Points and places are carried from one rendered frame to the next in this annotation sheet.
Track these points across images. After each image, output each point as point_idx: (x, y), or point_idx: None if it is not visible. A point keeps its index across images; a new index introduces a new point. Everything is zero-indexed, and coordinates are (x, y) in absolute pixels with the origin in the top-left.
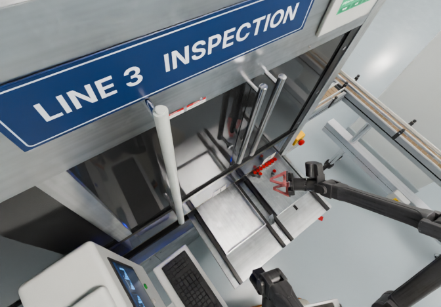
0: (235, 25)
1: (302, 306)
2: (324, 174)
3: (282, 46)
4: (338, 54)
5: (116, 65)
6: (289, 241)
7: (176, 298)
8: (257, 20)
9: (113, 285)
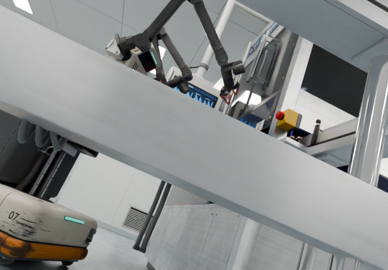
0: (270, 27)
1: (182, 57)
2: (232, 62)
3: (278, 27)
4: None
5: (257, 41)
6: None
7: None
8: (273, 24)
9: (212, 86)
